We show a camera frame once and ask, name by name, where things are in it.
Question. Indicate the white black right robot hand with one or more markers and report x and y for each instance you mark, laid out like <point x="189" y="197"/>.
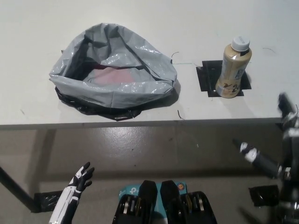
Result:
<point x="289" y="144"/>

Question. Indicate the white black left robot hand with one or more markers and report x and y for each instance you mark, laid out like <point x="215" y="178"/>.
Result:
<point x="70" y="196"/>

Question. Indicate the beige protein shake bottle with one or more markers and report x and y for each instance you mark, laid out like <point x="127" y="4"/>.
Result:
<point x="230" y="72"/>

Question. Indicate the grey plastic bag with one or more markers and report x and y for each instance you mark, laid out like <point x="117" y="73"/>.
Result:
<point x="130" y="91"/>

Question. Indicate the black floor tape patch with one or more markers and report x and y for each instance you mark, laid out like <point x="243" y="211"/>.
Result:
<point x="46" y="200"/>
<point x="264" y="196"/>

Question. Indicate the black table leg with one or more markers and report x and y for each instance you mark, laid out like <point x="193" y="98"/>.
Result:
<point x="16" y="184"/>

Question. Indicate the teal router box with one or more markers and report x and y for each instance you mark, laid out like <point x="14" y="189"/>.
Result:
<point x="129" y="190"/>

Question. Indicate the black tape square marker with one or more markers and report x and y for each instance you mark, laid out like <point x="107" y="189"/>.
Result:
<point x="205" y="79"/>

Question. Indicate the pink flat item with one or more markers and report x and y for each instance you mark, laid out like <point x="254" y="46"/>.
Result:
<point x="112" y="75"/>

